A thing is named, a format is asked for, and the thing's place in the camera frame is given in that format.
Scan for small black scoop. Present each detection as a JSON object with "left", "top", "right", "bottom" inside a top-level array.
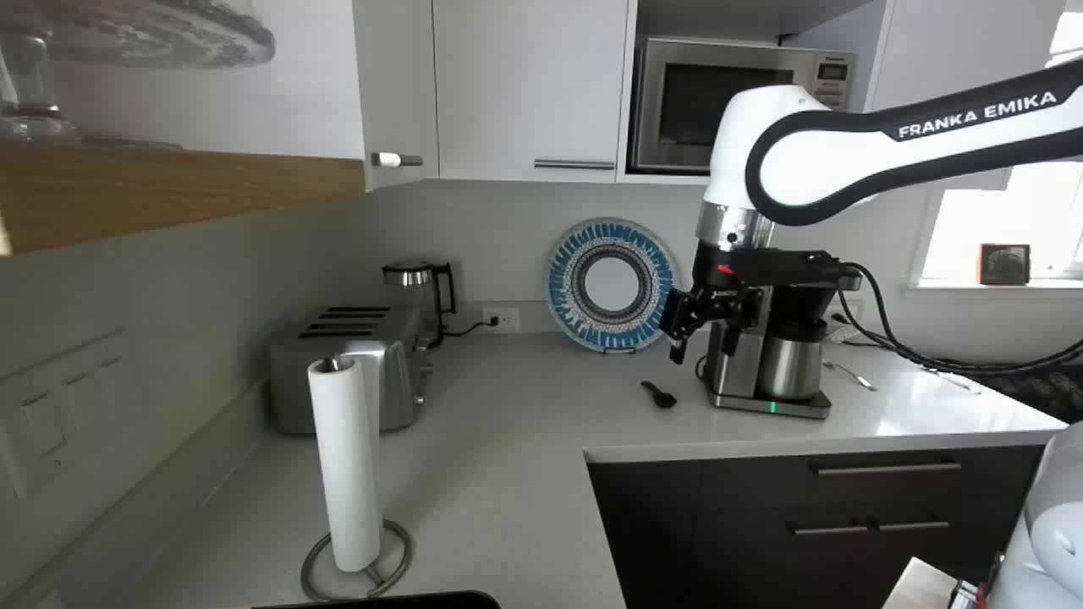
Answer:
[{"left": 641, "top": 380, "right": 676, "bottom": 411}]

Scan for dark lower cabinet drawers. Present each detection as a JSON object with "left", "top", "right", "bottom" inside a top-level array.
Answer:
[{"left": 589, "top": 447, "right": 1038, "bottom": 609}]

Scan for white wall power outlet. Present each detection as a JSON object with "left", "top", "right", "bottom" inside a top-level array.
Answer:
[{"left": 483, "top": 301, "right": 526, "bottom": 334}]

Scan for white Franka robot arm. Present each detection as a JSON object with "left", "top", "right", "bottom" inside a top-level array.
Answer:
[{"left": 660, "top": 58, "right": 1083, "bottom": 362}]

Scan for white paper towel roll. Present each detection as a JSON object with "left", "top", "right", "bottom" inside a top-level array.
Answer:
[{"left": 309, "top": 355, "right": 384, "bottom": 572}]

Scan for white cabinet door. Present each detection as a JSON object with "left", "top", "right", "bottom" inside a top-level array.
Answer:
[
  {"left": 433, "top": 0, "right": 631, "bottom": 182},
  {"left": 355, "top": 0, "right": 438, "bottom": 191}
]

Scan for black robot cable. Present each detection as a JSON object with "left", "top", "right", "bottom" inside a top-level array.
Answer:
[{"left": 831, "top": 261, "right": 1083, "bottom": 394}]

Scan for dark wall outlet plate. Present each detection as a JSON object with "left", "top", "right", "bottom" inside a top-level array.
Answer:
[{"left": 977, "top": 243, "right": 1028, "bottom": 285}]

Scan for silver four-slot toaster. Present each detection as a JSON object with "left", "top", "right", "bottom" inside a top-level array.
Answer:
[{"left": 266, "top": 305, "right": 426, "bottom": 438}]

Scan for metal paper towel holder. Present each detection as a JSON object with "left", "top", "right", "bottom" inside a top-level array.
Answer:
[{"left": 297, "top": 520, "right": 413, "bottom": 602}]

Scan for stainless microwave oven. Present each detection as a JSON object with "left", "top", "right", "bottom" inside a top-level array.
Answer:
[{"left": 627, "top": 38, "right": 852, "bottom": 175}]

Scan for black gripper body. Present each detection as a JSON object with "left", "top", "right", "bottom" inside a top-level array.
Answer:
[{"left": 676, "top": 243, "right": 755, "bottom": 331}]

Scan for silver black coffee maker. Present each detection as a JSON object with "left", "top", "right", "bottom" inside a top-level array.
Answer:
[{"left": 701, "top": 246, "right": 855, "bottom": 420}]

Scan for blue white decorative plate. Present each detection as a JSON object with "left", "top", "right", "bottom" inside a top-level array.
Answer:
[{"left": 546, "top": 217, "right": 672, "bottom": 353}]

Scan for glass cake stand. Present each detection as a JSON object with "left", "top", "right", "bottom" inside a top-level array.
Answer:
[{"left": 0, "top": 0, "right": 276, "bottom": 144}]

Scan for glass electric kettle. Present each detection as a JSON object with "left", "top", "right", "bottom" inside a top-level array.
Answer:
[{"left": 379, "top": 261, "right": 458, "bottom": 350}]

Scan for wooden shelf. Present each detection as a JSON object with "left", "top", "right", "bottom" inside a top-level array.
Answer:
[{"left": 0, "top": 144, "right": 367, "bottom": 257}]

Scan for white wall switch panel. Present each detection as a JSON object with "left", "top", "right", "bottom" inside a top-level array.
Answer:
[{"left": 0, "top": 329, "right": 139, "bottom": 499}]

